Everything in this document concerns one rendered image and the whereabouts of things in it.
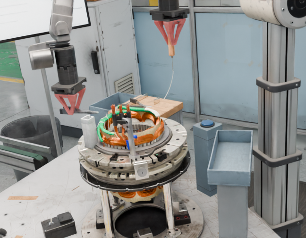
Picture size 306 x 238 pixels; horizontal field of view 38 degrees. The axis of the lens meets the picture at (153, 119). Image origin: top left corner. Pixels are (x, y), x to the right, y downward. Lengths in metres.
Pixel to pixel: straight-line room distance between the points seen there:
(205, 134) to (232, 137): 0.12
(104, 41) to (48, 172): 1.84
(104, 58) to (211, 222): 2.31
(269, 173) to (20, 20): 1.34
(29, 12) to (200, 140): 1.12
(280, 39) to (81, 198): 0.87
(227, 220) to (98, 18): 2.43
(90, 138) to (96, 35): 2.29
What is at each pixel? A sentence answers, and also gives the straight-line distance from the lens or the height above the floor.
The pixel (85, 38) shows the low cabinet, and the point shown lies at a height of 0.93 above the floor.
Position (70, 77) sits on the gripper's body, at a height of 1.28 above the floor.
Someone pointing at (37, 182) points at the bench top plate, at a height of 0.78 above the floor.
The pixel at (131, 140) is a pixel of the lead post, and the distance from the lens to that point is 1.14.
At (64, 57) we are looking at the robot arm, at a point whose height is 1.34.
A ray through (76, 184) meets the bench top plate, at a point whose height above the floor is 0.78.
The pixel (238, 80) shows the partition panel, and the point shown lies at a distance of 3.62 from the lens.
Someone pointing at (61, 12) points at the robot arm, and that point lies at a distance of 1.28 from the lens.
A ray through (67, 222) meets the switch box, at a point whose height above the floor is 0.83.
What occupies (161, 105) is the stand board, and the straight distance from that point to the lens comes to 1.59.
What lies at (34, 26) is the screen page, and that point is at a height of 1.28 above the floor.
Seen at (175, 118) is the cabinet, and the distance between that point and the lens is 1.59.
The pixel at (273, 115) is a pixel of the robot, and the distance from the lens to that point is 1.44.
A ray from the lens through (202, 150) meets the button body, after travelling 1.50.
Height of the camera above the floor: 1.64
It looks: 23 degrees down
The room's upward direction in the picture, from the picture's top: 6 degrees counter-clockwise
